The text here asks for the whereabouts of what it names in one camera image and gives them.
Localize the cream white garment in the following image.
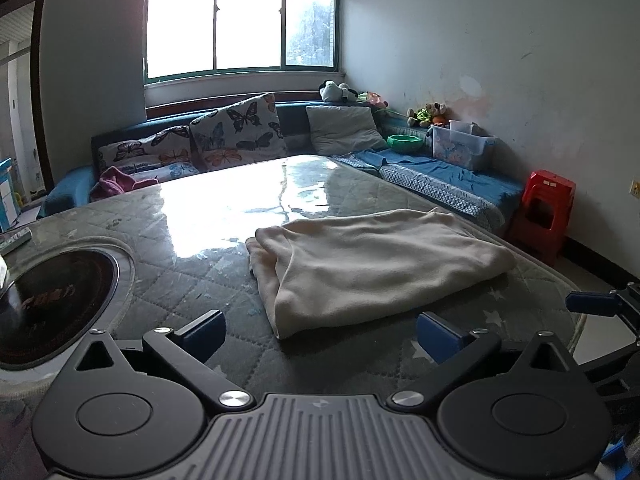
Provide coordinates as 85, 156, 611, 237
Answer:
245, 209, 515, 339

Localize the red plastic stool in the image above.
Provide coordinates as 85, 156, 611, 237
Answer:
508, 169, 576, 266

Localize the round black induction cooktop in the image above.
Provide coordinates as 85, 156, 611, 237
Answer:
1, 248, 119, 372

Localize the blue corner sofa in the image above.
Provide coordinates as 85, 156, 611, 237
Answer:
37, 98, 526, 236

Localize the white remote control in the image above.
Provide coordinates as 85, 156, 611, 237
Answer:
0, 228, 32, 257

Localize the blue white small cabinet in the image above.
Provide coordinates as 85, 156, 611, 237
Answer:
0, 158, 20, 233

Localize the clear plastic storage box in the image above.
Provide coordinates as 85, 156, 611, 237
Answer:
430, 122, 497, 171

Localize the magenta garment on sofa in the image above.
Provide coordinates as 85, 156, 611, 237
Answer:
89, 167, 158, 202

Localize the stuffed toys pile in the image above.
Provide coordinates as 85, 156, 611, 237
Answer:
407, 102, 449, 128

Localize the green plastic basin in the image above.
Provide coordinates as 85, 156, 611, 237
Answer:
386, 133, 424, 155

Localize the butterfly pillow left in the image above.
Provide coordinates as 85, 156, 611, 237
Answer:
98, 126, 200, 182

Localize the butterfly pillow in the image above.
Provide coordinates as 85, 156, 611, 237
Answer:
190, 93, 288, 171
98, 126, 200, 182

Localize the butterfly pillow right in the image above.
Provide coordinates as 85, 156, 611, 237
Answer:
190, 93, 288, 171

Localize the grey cushion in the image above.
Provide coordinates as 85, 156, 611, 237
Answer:
306, 105, 387, 156

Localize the panda plush toy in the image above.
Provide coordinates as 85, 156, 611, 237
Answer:
319, 80, 358, 103

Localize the window with green frame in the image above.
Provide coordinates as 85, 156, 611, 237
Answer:
143, 0, 340, 84

